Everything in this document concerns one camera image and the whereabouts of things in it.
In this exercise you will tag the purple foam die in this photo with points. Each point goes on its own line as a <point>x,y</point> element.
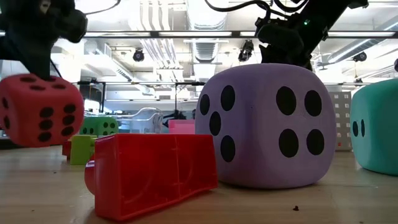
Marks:
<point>255,161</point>

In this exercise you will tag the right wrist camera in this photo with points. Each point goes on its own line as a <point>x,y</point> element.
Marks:
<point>280,39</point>

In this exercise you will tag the silver ceiling air duct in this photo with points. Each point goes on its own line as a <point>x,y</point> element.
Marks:
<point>206,15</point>

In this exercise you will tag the black metal background frame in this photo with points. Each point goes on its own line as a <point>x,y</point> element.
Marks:
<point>186,83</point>

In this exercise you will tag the red foam die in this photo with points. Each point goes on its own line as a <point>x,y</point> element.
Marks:
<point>25,105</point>

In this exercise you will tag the black ceiling spotlight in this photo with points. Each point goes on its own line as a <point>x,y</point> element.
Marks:
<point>138,56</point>
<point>245,51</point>
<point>360,57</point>

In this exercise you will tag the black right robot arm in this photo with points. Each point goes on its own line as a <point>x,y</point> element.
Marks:
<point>329,18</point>

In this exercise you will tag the green foam die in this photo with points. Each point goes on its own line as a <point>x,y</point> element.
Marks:
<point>93,122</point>

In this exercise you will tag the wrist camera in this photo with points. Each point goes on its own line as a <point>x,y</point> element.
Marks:
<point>280,39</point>
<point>74,26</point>

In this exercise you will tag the clear plastic bin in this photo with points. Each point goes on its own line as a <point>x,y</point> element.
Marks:
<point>152,112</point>

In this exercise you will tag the white perforated basket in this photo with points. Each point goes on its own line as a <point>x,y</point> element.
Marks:
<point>343,102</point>

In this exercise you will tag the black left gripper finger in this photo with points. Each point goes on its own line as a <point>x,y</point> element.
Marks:
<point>37,56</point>

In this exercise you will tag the large red stepped block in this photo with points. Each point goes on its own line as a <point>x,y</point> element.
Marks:
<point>149,180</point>

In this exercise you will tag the teal foam die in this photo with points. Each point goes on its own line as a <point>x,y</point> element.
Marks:
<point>379,140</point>

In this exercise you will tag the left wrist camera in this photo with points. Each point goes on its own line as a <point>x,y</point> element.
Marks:
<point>74,26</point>

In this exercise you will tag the lime green small block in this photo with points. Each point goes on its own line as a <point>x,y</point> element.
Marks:
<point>81,152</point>

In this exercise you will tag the pink plastic bin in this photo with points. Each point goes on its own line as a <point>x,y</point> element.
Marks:
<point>182,127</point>

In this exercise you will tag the black beam with light strips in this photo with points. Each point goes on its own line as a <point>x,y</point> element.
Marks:
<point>154,34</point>

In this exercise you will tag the small red building block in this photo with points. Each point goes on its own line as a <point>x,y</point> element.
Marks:
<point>66,149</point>

